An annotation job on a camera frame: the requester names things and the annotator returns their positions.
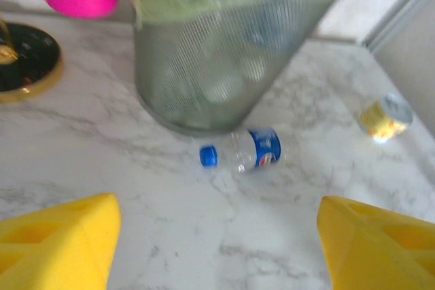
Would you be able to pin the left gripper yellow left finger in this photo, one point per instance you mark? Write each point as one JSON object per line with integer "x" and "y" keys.
{"x": 51, "y": 256}

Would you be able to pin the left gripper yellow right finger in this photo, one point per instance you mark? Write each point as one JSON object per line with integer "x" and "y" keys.
{"x": 374, "y": 259}

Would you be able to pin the grey mesh waste bin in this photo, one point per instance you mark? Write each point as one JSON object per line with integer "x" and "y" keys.
{"x": 204, "y": 83}

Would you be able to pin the yellow drink can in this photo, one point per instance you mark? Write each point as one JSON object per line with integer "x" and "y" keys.
{"x": 380, "y": 123}

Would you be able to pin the small clear Pepsi label bottle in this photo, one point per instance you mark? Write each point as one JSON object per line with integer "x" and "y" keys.
{"x": 265, "y": 147}

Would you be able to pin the aluminium frame post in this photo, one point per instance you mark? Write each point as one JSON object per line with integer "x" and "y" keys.
{"x": 401, "y": 13}

